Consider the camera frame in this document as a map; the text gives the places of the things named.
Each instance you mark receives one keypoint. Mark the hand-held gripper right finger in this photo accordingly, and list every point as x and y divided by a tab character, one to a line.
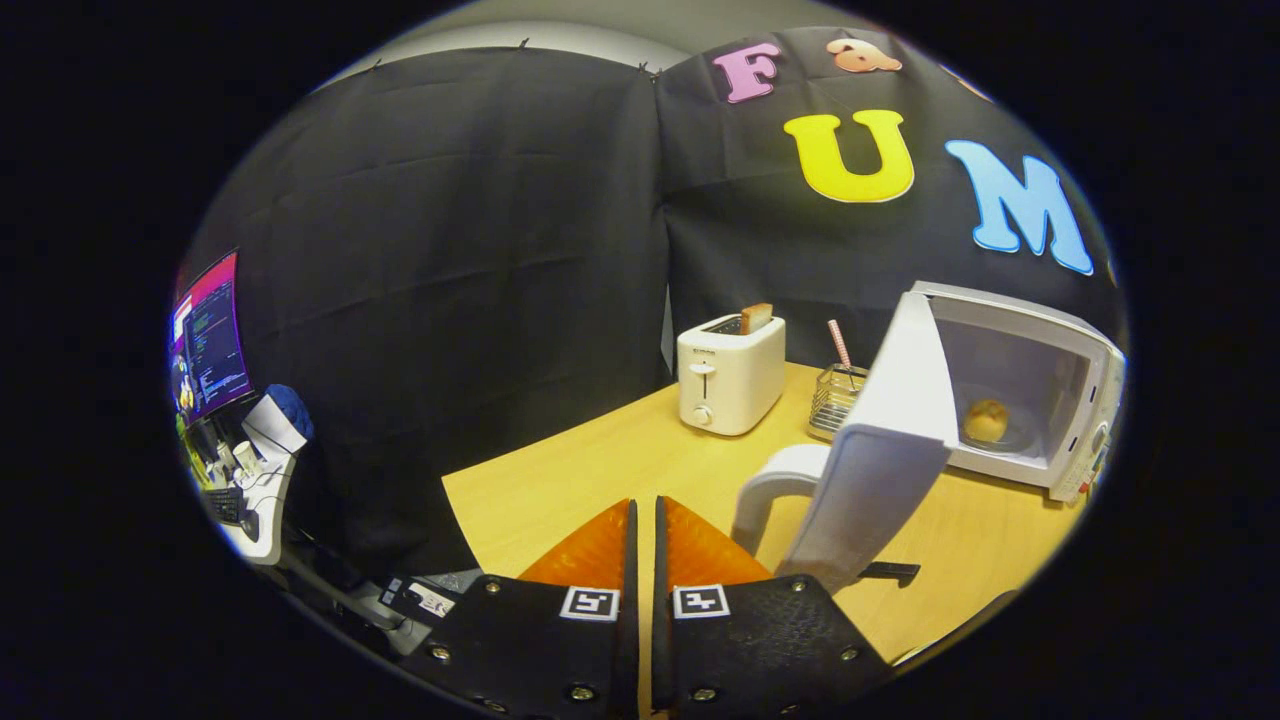
662	620

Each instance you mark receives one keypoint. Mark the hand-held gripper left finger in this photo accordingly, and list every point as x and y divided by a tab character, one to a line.
628	620

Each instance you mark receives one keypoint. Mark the white microwave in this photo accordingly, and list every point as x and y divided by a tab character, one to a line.
890	420

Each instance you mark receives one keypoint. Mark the golden bread roll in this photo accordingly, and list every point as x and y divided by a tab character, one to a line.
985	420

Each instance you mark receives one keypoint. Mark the white toaster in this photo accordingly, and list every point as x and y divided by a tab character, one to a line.
730	380

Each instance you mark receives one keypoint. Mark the brown toast slice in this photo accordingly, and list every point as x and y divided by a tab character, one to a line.
756	318

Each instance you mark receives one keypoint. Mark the pink striped straw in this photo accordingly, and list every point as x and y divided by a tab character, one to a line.
840	345

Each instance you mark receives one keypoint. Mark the white side desk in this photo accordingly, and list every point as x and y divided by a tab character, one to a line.
265	500

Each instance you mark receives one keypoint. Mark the blue cloth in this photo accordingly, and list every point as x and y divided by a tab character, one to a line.
295	408

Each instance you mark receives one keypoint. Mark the glass turntable plate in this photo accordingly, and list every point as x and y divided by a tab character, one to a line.
1015	440

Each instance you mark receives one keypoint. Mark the black backdrop cloth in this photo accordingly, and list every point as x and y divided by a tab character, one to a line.
450	250

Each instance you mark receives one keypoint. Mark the black keyboard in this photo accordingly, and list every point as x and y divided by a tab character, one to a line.
225	505

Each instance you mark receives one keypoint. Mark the computer monitor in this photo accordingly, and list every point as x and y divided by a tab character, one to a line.
212	340

